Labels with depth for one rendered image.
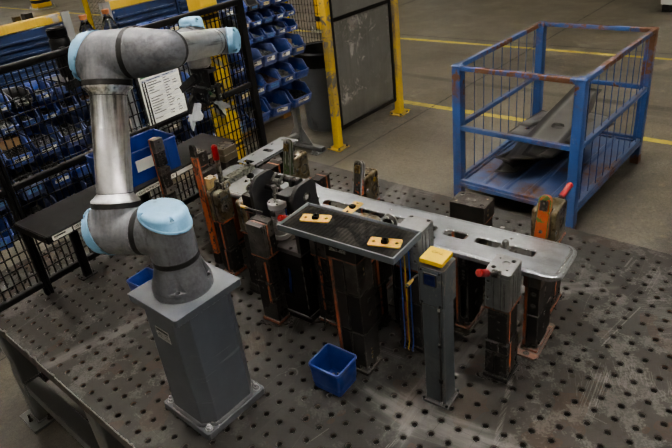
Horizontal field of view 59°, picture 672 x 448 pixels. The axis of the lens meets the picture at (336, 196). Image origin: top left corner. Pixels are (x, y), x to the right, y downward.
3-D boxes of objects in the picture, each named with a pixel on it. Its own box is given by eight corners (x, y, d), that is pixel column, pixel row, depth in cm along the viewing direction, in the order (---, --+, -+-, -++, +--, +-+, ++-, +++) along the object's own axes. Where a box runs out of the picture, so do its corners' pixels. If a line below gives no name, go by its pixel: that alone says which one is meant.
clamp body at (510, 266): (524, 363, 168) (530, 258, 152) (509, 389, 161) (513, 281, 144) (492, 352, 174) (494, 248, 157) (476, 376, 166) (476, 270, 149)
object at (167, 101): (190, 111, 262) (173, 41, 248) (149, 129, 247) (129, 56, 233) (187, 110, 264) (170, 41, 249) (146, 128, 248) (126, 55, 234)
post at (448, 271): (459, 392, 162) (458, 257, 141) (447, 410, 156) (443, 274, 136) (435, 381, 166) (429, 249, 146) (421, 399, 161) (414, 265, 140)
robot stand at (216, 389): (209, 441, 156) (174, 322, 137) (164, 406, 168) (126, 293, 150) (266, 392, 169) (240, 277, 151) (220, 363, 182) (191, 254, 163)
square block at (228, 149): (251, 217, 263) (236, 142, 246) (238, 225, 257) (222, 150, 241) (238, 213, 267) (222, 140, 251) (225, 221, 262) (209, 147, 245)
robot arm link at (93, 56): (134, 260, 139) (118, 22, 133) (78, 259, 142) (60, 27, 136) (160, 250, 151) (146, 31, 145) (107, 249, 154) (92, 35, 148)
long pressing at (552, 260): (583, 244, 167) (583, 240, 166) (557, 287, 151) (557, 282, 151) (236, 164, 244) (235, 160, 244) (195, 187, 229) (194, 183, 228)
